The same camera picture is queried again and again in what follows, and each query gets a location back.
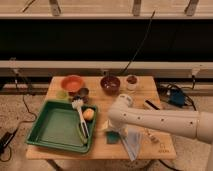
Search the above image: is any green sponge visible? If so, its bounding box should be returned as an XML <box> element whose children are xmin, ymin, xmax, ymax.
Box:
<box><xmin>106</xmin><ymin>131</ymin><xmax>120</xmax><ymax>144</ymax></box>

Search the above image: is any black hanging cable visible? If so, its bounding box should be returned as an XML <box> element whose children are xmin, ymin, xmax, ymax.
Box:
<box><xmin>118</xmin><ymin>9</ymin><xmax>157</xmax><ymax>77</ymax></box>

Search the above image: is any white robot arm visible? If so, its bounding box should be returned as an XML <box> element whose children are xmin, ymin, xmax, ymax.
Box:
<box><xmin>107</xmin><ymin>94</ymin><xmax>213</xmax><ymax>144</ymax></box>

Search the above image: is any white dish brush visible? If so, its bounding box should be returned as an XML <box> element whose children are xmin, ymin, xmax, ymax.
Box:
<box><xmin>71</xmin><ymin>99</ymin><xmax>89</xmax><ymax>138</ymax></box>

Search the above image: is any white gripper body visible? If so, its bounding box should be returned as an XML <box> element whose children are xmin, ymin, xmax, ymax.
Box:
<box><xmin>101</xmin><ymin>120</ymin><xmax>128</xmax><ymax>137</ymax></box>

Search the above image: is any yellow round fruit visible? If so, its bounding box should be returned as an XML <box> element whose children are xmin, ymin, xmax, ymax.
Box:
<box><xmin>83</xmin><ymin>108</ymin><xmax>94</xmax><ymax>121</ymax></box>

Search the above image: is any black power adapter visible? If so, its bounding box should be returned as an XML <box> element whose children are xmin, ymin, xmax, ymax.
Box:
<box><xmin>0</xmin><ymin>132</ymin><xmax>13</xmax><ymax>154</ymax></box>

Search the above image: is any orange bowl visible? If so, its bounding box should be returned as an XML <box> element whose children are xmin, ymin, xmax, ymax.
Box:
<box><xmin>61</xmin><ymin>75</ymin><xmax>84</xmax><ymax>93</ymax></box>

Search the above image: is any blue device with cables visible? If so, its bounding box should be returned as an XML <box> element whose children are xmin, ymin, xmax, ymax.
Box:
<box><xmin>169</xmin><ymin>89</ymin><xmax>185</xmax><ymax>107</ymax></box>

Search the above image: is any wooden table board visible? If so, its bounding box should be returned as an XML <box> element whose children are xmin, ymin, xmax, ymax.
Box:
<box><xmin>26</xmin><ymin>76</ymin><xmax>176</xmax><ymax>160</ymax></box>

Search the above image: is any dark metal can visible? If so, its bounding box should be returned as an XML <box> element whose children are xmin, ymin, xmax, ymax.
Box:
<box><xmin>78</xmin><ymin>88</ymin><xmax>89</xmax><ymax>102</ymax></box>

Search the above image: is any white cup with brown contents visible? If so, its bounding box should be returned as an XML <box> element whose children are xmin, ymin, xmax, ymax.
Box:
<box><xmin>126</xmin><ymin>75</ymin><xmax>138</xmax><ymax>91</ymax></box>

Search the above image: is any small green cup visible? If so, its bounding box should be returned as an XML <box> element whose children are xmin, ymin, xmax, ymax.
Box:
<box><xmin>56</xmin><ymin>90</ymin><xmax>68</xmax><ymax>100</ymax></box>

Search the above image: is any light blue folded cloth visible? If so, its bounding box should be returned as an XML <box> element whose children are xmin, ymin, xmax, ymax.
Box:
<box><xmin>120</xmin><ymin>128</ymin><xmax>142</xmax><ymax>161</ymax></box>

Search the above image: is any purple bowl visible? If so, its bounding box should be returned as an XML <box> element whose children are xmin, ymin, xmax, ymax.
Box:
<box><xmin>100</xmin><ymin>75</ymin><xmax>120</xmax><ymax>95</ymax></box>

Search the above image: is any green plastic tray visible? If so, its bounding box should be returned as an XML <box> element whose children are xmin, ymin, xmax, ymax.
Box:
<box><xmin>26</xmin><ymin>100</ymin><xmax>98</xmax><ymax>153</ymax></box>

